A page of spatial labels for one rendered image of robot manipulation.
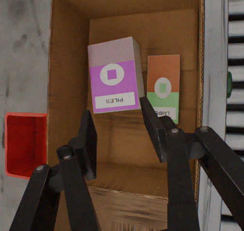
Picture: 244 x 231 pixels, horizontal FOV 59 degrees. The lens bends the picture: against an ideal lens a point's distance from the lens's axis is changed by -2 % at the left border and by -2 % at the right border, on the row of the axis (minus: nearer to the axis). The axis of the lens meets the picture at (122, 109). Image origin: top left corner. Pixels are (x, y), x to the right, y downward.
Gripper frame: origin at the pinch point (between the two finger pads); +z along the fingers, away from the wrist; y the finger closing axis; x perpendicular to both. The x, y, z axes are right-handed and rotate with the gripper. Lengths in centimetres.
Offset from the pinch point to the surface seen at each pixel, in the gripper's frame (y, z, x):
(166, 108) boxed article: 10.7, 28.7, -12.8
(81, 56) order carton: -6.3, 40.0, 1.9
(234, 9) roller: 38, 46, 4
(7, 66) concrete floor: -86, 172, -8
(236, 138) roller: 30, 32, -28
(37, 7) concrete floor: -46, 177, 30
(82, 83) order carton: -7.9, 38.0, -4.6
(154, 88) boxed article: 9.1, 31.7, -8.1
